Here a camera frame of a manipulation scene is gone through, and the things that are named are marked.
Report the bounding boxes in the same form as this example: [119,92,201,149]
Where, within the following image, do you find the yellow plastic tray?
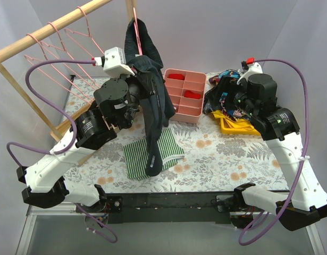
[211,110,261,135]

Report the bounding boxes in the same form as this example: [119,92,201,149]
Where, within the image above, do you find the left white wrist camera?
[91,47,135,78]

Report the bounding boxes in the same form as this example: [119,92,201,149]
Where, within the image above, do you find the dark navy shorts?
[124,18,175,176]

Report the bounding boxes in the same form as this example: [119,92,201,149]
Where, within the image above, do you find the colourful comic print shorts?
[203,69,250,120]

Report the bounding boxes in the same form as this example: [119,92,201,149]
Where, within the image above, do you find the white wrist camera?
[91,47,135,78]
[237,57,263,85]

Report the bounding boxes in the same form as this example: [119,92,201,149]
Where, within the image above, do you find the pink divided organizer box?
[164,69,207,124]

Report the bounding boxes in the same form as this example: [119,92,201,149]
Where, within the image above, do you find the wooden clothes rack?
[0,1,127,168]

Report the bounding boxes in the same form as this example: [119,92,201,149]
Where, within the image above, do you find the red sock compartment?
[167,73,185,80]
[184,90,201,100]

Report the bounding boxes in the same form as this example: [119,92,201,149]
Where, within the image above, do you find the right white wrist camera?
[237,57,263,85]

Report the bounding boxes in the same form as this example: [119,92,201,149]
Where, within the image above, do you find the aluminium frame rail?
[17,192,324,254]

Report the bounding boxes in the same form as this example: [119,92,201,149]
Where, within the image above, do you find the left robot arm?
[16,75,144,213]

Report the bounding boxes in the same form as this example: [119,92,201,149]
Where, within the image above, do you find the red sock top compartment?
[167,73,185,80]

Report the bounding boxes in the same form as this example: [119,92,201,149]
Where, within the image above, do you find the red sock middle compartment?
[184,90,201,100]

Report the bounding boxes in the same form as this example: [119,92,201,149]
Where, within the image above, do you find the green white striped shorts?
[123,128,185,181]

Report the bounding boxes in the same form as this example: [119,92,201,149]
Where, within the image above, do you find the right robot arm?
[206,74,327,231]

